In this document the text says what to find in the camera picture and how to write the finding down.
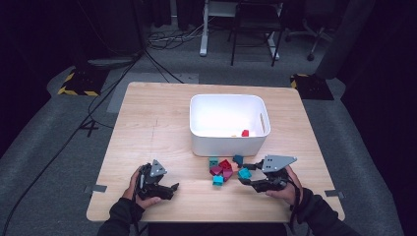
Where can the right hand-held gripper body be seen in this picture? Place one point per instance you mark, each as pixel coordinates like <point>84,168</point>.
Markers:
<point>277,164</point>

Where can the person's left hand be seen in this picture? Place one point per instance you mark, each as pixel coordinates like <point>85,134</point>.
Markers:
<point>131,191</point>

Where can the black metal chair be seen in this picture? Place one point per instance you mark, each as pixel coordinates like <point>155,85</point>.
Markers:
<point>255,23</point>

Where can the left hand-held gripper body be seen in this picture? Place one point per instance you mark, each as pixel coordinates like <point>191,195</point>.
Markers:
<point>147,188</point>

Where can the red toy brick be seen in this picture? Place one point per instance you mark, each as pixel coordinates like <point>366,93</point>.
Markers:
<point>245,133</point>
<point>225,164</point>

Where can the grey upright post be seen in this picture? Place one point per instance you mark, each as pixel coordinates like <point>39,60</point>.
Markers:
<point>344,36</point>

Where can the flat grey stand base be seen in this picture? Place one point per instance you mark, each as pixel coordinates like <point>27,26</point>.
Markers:
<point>111,61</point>

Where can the white plastic bin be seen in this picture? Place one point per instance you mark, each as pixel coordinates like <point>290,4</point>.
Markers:
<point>226,144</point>

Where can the dark blue toy brick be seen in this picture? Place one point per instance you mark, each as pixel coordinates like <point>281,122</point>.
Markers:
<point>238,160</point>

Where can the magenta toy brick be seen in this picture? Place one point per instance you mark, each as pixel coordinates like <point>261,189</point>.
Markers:
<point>216,170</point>
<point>227,175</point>

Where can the green toy brick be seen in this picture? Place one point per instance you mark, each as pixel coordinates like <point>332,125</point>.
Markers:
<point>213,162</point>

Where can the hazard-striped black base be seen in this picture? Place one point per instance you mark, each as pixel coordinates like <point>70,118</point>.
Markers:
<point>313,87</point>
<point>83,83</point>

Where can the teal toy brick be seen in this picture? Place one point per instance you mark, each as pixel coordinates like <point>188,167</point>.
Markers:
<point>244,173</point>
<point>217,180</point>

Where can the grey tape piece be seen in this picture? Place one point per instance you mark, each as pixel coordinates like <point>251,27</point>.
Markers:
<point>335,194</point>
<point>96,188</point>

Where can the office chair with castors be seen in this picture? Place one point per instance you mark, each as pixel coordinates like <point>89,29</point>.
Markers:
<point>314,36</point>

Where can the person's right hand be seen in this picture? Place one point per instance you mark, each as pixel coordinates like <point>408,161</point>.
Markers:
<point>293,195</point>

